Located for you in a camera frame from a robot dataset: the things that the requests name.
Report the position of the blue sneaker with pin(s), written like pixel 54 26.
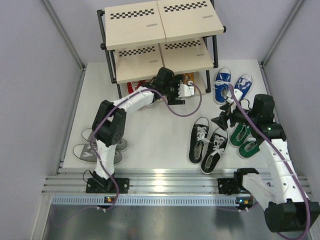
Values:
pixel 244 84
pixel 221 85

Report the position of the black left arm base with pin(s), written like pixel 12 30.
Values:
pixel 101 186

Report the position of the left black sneaker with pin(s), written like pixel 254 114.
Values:
pixel 198 139

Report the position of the black sneaker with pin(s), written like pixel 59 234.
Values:
pixel 198 139
pixel 215 150

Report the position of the left blue sneaker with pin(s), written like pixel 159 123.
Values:
pixel 221 85

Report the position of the right blue sneaker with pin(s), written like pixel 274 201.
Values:
pixel 244 84

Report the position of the red sneaker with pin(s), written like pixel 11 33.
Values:
pixel 133 86

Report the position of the left green sneaker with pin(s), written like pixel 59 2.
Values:
pixel 239 135

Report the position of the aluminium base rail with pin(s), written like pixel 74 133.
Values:
pixel 181 184

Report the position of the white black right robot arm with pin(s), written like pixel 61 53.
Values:
pixel 286 206

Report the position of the grey aluminium corner post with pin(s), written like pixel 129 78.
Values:
pixel 298 5

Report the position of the right black sneaker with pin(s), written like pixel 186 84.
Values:
pixel 215 150

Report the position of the grey sneaker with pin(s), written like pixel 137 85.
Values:
pixel 87 134
pixel 85 153

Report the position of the beige black shoe shelf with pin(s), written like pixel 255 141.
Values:
pixel 140 38

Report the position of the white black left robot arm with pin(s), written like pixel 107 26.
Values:
pixel 109 124

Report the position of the green sneaker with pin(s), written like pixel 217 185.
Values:
pixel 239 135
pixel 248 149

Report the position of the right green sneaker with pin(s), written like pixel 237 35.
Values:
pixel 248 149

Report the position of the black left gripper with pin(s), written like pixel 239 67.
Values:
pixel 171 100

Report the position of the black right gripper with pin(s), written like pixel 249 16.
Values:
pixel 222 121

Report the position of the left grey corner post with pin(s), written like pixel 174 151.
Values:
pixel 58 24

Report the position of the orange sneaker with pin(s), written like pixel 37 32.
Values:
pixel 188 77

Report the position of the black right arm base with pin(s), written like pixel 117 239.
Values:
pixel 234 185

